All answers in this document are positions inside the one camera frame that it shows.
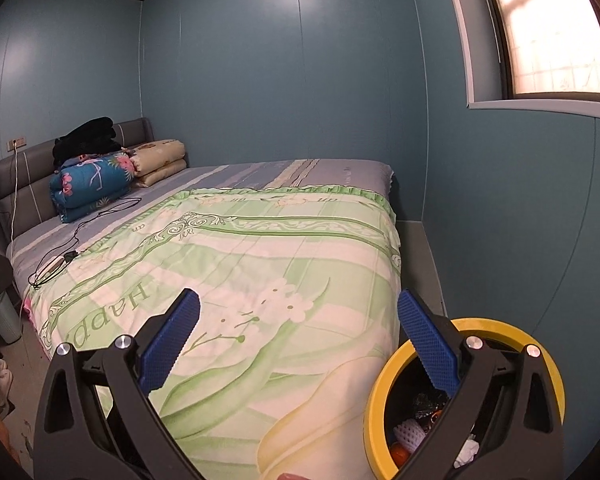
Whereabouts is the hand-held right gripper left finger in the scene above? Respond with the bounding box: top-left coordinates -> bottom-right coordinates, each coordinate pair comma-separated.
34,287 -> 202,480

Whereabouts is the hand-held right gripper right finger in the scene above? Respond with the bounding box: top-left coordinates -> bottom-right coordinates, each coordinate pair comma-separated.
397,289 -> 566,480

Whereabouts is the black wrapper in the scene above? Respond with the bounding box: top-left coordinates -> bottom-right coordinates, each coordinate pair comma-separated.
410,392 -> 451,421

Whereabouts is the yellow rimmed black bin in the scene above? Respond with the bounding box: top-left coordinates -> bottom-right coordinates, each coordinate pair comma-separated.
362,317 -> 566,480

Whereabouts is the purple foam fruit net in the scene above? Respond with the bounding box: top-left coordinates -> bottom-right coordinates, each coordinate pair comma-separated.
392,420 -> 428,453

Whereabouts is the green floral blanket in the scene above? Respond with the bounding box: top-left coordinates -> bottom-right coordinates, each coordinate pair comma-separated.
22,185 -> 403,480

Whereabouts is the light green waste bin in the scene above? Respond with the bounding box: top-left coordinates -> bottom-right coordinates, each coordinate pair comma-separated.
0,292 -> 23,345

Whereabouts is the blue floral folded quilt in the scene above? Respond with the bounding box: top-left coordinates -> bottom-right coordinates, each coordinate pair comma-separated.
49,152 -> 137,223

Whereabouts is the beige folded quilt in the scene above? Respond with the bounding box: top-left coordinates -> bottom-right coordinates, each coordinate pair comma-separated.
129,138 -> 187,188

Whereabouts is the grey striped bed sheet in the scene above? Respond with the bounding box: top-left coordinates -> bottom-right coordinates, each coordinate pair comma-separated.
5,158 -> 396,286

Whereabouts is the black clothing pile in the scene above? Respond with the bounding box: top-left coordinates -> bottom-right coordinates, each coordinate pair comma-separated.
52,116 -> 123,168

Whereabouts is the grey bed headboard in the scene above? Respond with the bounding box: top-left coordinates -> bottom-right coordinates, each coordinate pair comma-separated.
0,116 -> 155,256

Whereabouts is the window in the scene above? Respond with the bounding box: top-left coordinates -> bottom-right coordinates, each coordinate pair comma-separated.
440,0 -> 600,123

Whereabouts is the black charger cable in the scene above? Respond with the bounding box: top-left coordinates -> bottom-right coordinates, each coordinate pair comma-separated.
27,196 -> 143,288

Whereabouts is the white charging cable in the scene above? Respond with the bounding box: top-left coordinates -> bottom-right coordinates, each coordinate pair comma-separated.
10,142 -> 21,238

